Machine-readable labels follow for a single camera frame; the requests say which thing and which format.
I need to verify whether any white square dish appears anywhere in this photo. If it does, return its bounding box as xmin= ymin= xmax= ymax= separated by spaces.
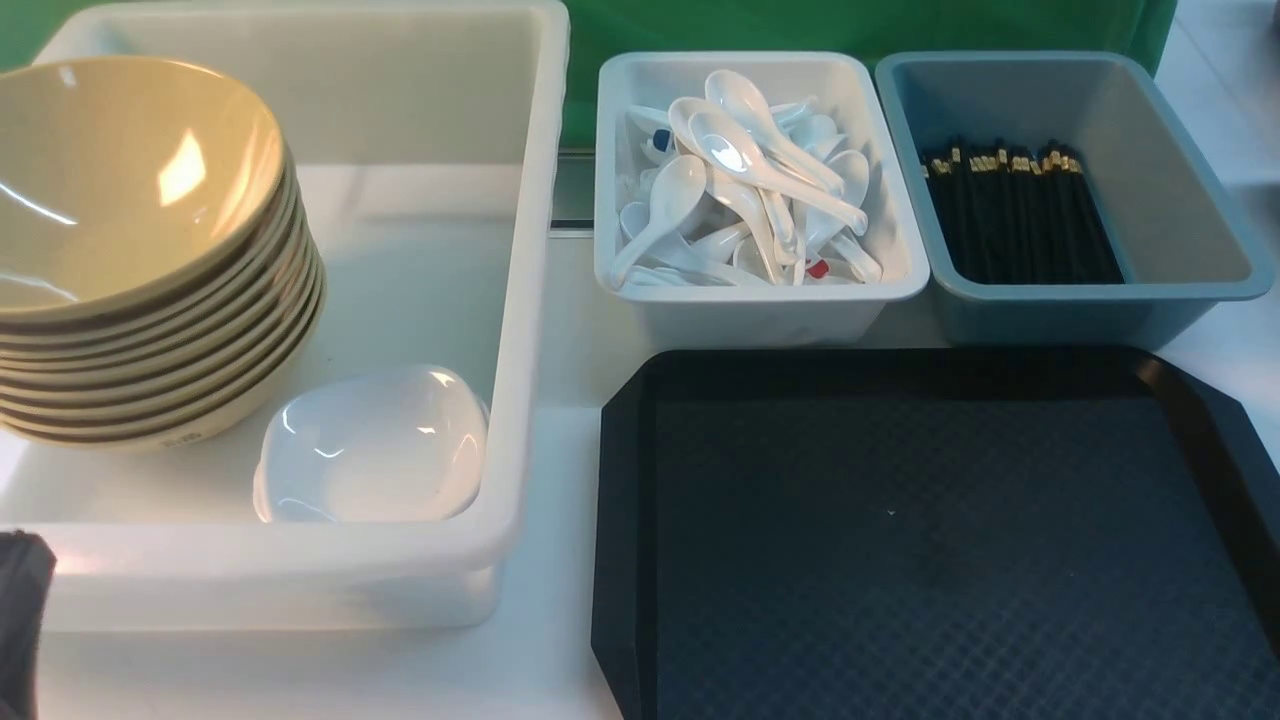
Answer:
xmin=252 ymin=460 xmax=273 ymax=523
xmin=259 ymin=365 xmax=489 ymax=523

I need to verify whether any white soup spoon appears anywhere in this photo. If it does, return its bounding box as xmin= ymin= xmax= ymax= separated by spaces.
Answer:
xmin=668 ymin=97 xmax=804 ymax=265
xmin=704 ymin=69 xmax=845 ymax=196
xmin=689 ymin=111 xmax=869 ymax=241
xmin=605 ymin=155 xmax=707 ymax=290

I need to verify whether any tan noodle bowl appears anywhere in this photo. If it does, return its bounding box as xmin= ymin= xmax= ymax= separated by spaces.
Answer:
xmin=1 ymin=56 xmax=284 ymax=325

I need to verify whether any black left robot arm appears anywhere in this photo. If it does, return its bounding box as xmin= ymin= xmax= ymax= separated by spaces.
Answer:
xmin=1 ymin=530 xmax=58 ymax=719

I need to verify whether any pile of white spoons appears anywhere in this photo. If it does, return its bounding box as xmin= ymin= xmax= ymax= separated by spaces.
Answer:
xmin=627 ymin=96 xmax=884 ymax=287

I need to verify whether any white spoon bin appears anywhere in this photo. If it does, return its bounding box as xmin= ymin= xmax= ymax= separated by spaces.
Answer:
xmin=593 ymin=51 xmax=931 ymax=350

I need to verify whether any white soup spoon top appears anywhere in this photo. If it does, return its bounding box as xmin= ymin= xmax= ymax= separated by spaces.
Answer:
xmin=704 ymin=69 xmax=845 ymax=196

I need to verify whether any bundle of black chopsticks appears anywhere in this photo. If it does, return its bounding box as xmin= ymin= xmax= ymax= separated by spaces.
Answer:
xmin=919 ymin=136 xmax=1126 ymax=284

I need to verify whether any white square dish in tub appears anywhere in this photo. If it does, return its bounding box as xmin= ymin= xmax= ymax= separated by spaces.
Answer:
xmin=252 ymin=460 xmax=273 ymax=523

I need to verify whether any blue-grey chopstick bin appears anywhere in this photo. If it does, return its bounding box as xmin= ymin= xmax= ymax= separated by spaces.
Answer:
xmin=876 ymin=51 xmax=1275 ymax=348

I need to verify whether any black serving tray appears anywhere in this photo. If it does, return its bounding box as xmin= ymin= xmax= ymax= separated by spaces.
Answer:
xmin=590 ymin=346 xmax=1279 ymax=719

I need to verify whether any stack of tan bowls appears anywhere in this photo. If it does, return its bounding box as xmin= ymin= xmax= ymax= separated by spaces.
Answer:
xmin=0 ymin=170 xmax=326 ymax=448

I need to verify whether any green backdrop cloth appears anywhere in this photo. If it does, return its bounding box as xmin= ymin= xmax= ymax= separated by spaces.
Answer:
xmin=0 ymin=0 xmax=1179 ymax=151

